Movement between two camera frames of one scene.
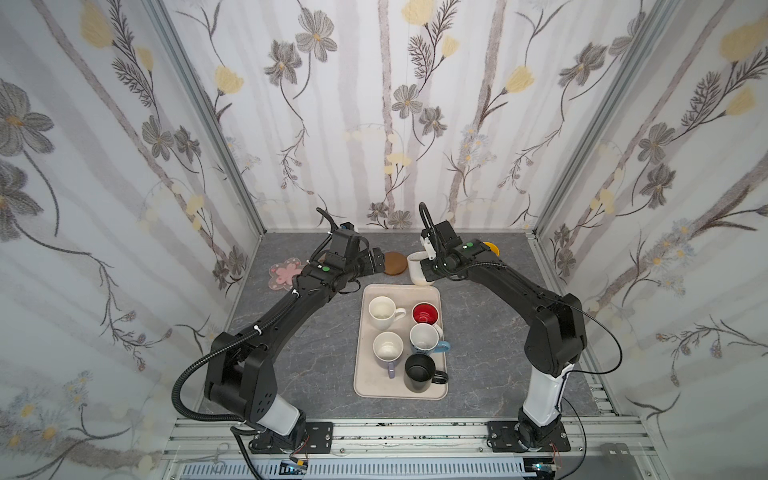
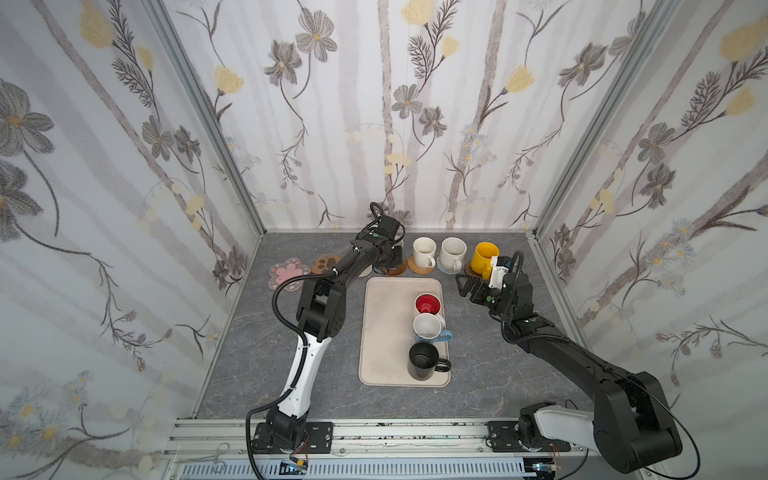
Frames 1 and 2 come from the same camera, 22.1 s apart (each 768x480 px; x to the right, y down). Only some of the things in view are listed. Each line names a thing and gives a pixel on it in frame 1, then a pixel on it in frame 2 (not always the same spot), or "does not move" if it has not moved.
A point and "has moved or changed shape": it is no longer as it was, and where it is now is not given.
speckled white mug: [417, 273] has moved or changed shape
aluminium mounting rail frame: [626, 440] does not move
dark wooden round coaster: [395, 263] does not move
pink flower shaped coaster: [284, 274] does not move
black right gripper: [432, 268] → [485, 288]
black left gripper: [369, 261] → [389, 247]
